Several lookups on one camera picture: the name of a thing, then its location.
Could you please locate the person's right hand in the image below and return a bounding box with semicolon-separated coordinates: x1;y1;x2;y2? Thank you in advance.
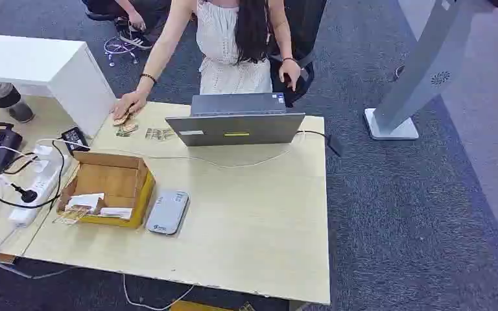
110;89;149;122

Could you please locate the person's left hand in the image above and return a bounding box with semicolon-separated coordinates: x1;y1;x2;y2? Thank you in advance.
278;59;302;92

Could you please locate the brown printed card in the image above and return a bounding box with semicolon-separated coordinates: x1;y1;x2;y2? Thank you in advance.
112;112;133;127
145;127;177;142
115;123;139;138

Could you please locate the black office chair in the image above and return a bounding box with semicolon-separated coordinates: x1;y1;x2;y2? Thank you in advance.
268;0;328;109

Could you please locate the black power adapter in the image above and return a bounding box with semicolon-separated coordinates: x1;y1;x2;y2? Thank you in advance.
61;126;91;156

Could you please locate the person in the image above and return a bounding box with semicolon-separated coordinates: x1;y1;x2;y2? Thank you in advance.
80;0;173;51
110;0;302;122

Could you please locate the grey laptop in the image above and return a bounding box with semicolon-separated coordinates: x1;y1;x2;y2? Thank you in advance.
165;92;307;148

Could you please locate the open cardboard box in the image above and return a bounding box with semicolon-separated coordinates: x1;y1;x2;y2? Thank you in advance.
56;151;156;229

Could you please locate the white cabinet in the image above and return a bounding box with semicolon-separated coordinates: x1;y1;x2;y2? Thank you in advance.
0;32;117;139

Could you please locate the white card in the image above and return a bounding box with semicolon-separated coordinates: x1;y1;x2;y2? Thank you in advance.
65;192;106;212
97;207;134;220

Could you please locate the grey power bank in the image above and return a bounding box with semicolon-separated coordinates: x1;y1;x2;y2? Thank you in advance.
145;190;191;236

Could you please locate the black round container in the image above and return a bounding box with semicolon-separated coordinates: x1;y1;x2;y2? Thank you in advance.
0;81;36;124

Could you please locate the white power strip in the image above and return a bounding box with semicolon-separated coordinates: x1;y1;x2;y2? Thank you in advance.
7;144;73;229

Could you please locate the grey floor stand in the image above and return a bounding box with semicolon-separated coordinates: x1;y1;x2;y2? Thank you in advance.
363;0;498;142

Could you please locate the yellow floor tape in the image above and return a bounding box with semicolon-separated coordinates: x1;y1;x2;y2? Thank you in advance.
169;299;238;311

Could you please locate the coiled cable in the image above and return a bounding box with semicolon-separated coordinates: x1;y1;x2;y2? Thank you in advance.
103;36;141;68

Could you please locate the black laptop charger cable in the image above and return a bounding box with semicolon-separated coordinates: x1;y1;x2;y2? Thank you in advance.
296;129;345;158

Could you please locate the thin white cable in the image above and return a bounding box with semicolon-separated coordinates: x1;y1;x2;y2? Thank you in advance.
36;132;307;169

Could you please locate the black cable with plug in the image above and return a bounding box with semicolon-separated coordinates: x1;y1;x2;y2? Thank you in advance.
0;139;67;211

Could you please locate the clear cable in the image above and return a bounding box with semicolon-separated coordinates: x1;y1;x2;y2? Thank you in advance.
0;226;80;281

